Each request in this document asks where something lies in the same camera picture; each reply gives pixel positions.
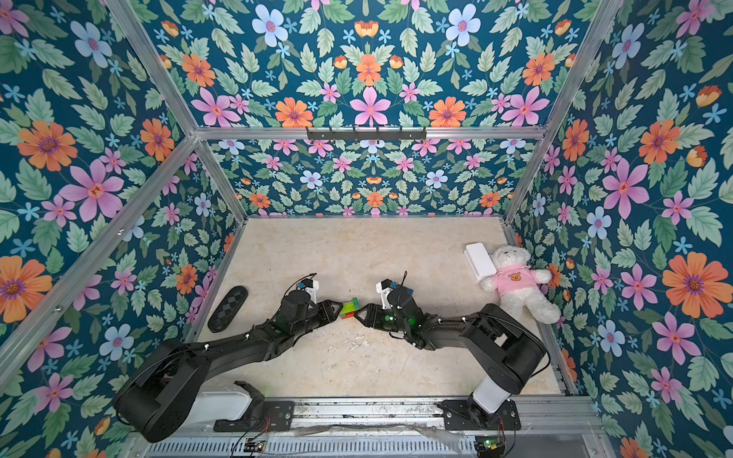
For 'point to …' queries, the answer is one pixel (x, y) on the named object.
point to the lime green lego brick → (348, 308)
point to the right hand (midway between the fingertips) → (360, 316)
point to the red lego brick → (348, 316)
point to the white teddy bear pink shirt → (514, 282)
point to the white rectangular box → (479, 260)
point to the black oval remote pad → (227, 308)
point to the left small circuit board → (254, 446)
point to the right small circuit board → (490, 445)
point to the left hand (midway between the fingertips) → (344, 305)
